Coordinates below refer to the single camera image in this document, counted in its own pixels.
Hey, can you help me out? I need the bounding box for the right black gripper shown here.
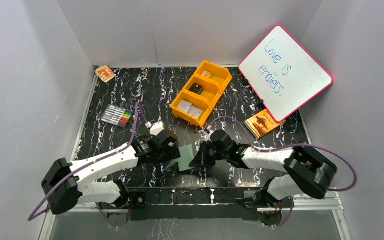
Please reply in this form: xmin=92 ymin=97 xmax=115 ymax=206
xmin=190 ymin=140 xmax=228 ymax=167

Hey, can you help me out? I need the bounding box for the green card holder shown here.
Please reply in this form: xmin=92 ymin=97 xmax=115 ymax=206
xmin=170 ymin=144 xmax=196 ymax=172

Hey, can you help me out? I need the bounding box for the silver card stack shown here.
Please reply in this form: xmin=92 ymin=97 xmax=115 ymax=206
xmin=177 ymin=100 xmax=193 ymax=113

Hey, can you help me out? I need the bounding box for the yellow three-compartment bin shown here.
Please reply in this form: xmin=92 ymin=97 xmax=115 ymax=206
xmin=170 ymin=61 xmax=232 ymax=127

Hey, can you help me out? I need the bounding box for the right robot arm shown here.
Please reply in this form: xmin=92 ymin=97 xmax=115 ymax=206
xmin=189 ymin=130 xmax=337 ymax=207

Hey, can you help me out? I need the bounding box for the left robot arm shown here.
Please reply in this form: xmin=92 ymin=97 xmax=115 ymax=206
xmin=41 ymin=129 xmax=180 ymax=215

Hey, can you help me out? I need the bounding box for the black card stack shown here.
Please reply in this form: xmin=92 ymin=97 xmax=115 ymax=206
xmin=189 ymin=84 xmax=203 ymax=95

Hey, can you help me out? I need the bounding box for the gold card stack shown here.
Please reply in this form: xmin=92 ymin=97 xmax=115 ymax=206
xmin=200 ymin=70 xmax=213 ymax=79

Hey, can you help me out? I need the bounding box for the small orange card box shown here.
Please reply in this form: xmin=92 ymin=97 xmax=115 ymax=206
xmin=95 ymin=65 xmax=115 ymax=83

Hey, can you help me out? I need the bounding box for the orange book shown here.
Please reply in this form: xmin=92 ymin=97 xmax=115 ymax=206
xmin=244 ymin=109 xmax=285 ymax=140

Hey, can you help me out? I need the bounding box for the pack of coloured markers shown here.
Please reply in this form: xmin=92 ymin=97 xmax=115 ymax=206
xmin=100 ymin=104 xmax=133 ymax=128

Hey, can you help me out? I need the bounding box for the black mounting plate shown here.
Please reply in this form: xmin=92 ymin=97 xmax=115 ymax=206
xmin=97 ymin=187 xmax=293 ymax=226

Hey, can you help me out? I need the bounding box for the pink-framed whiteboard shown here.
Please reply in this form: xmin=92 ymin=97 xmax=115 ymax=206
xmin=238 ymin=25 xmax=334 ymax=122

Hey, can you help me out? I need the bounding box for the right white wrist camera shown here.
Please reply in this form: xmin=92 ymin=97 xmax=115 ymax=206
xmin=202 ymin=126 xmax=213 ymax=141

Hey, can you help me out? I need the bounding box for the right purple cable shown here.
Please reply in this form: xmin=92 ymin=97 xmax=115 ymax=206
xmin=203 ymin=115 xmax=357 ymax=229

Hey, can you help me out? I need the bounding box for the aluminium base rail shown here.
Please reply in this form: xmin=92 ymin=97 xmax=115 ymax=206
xmin=45 ymin=188 xmax=344 ymax=214

